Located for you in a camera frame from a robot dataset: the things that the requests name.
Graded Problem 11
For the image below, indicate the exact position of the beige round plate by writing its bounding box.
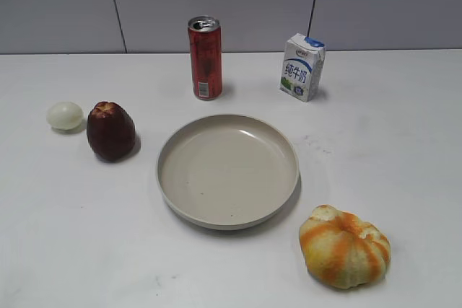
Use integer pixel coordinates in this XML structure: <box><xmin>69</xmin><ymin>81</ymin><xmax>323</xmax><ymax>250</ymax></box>
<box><xmin>155</xmin><ymin>114</ymin><xmax>300</xmax><ymax>231</ymax></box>

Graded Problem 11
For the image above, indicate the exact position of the dark red apple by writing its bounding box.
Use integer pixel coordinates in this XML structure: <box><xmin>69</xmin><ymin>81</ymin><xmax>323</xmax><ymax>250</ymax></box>
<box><xmin>87</xmin><ymin>101</ymin><xmax>136</xmax><ymax>162</ymax></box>

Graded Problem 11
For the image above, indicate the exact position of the white blue milk carton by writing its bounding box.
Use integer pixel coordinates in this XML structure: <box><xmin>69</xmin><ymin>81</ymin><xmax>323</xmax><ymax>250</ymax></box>
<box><xmin>280</xmin><ymin>33</ymin><xmax>326</xmax><ymax>102</ymax></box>

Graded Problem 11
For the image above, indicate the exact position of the red drink can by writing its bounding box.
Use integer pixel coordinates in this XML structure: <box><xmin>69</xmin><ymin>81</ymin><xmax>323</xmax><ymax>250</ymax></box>
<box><xmin>188</xmin><ymin>15</ymin><xmax>222</xmax><ymax>100</ymax></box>

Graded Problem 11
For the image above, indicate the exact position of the orange white striped pumpkin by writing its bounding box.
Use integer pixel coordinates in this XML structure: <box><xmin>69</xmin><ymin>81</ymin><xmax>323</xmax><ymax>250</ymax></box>
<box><xmin>299</xmin><ymin>205</ymin><xmax>391</xmax><ymax>289</ymax></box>

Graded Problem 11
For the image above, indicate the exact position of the white egg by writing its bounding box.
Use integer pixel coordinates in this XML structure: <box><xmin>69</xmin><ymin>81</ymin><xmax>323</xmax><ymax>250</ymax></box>
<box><xmin>46</xmin><ymin>102</ymin><xmax>83</xmax><ymax>131</ymax></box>

